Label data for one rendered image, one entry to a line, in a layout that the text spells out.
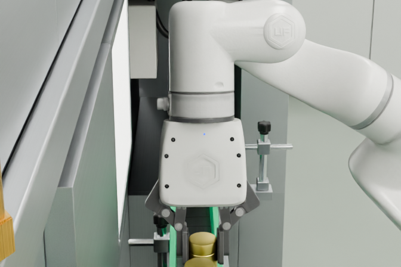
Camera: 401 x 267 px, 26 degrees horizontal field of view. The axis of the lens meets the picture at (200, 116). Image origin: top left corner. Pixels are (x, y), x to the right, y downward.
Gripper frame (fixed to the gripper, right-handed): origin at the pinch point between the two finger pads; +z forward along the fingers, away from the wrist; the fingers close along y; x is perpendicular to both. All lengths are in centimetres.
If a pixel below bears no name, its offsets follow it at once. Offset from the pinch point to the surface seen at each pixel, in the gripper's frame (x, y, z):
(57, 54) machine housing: -6.9, -15.6, -22.9
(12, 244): -49, -13, -13
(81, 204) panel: -16.0, -12.3, -8.4
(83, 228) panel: -14.4, -12.3, -5.5
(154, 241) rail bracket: 38.9, -7.0, 9.2
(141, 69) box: 108, -12, -16
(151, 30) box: 106, -10, -25
